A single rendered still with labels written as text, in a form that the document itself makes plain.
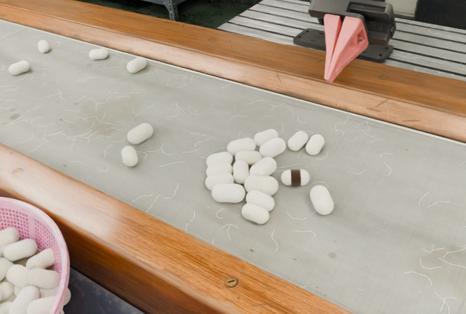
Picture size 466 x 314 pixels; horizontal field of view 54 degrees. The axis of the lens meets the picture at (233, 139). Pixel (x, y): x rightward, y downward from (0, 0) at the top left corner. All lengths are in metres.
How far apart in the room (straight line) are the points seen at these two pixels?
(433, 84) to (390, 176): 0.19
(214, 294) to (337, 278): 0.12
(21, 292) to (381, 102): 0.48
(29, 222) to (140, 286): 0.15
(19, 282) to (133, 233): 0.12
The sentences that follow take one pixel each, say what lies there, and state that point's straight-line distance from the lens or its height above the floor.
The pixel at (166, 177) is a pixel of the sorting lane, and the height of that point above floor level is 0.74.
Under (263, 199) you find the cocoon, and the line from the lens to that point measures 0.49.
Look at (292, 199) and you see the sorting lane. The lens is 0.51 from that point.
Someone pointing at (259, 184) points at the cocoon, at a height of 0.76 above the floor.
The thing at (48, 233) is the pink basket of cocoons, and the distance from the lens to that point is 0.51.
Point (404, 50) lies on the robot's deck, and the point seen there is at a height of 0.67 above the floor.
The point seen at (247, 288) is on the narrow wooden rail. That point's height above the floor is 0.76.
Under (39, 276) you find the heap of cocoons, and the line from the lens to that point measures 0.49.
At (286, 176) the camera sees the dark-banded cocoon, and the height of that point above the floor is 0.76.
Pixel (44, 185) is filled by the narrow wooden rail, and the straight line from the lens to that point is 0.56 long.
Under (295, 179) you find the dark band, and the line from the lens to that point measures 0.52.
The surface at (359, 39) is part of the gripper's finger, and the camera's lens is 0.61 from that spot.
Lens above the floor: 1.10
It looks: 37 degrees down
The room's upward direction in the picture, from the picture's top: 5 degrees counter-clockwise
